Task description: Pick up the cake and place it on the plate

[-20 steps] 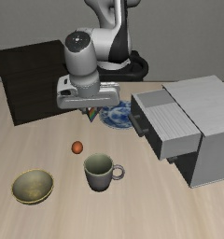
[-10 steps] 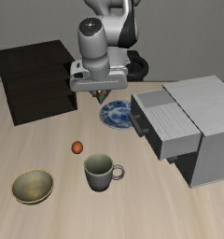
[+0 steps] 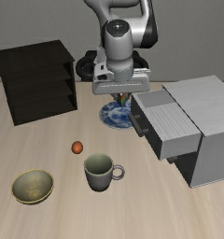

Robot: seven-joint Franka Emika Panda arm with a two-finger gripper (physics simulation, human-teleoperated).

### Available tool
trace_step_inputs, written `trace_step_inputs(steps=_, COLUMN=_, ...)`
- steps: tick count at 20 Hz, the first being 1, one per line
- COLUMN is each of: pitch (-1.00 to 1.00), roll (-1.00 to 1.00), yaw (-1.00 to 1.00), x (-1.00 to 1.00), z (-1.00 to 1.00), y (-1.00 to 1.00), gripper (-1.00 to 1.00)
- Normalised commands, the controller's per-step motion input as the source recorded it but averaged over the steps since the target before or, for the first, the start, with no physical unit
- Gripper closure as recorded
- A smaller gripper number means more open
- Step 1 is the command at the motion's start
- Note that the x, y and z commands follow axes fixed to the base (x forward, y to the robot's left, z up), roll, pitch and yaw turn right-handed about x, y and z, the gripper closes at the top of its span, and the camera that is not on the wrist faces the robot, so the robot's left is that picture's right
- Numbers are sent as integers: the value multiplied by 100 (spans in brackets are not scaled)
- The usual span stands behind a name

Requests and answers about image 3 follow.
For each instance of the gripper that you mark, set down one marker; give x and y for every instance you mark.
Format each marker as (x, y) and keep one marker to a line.
(123, 84)

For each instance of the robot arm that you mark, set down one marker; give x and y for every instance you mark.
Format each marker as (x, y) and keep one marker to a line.
(123, 34)

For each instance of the rainbow cake wedge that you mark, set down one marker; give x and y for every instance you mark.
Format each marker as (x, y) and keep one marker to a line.
(123, 99)

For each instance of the blue and white plate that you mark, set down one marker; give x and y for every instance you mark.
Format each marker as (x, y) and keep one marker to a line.
(115, 115)

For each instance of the open grey drawer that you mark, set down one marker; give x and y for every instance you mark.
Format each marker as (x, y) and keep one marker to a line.
(163, 121)

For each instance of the small orange fruit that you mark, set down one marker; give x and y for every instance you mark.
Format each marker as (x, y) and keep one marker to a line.
(77, 147)

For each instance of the tall dark slatted rack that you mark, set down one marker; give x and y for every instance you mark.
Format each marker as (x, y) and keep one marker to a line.
(36, 79)

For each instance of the grey-green mug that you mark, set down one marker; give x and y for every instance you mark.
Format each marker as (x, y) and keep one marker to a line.
(99, 171)

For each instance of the grey cabinet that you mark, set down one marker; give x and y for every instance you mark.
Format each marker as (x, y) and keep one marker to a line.
(207, 124)

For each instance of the olive green bowl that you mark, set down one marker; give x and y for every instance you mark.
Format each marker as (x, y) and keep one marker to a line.
(32, 186)

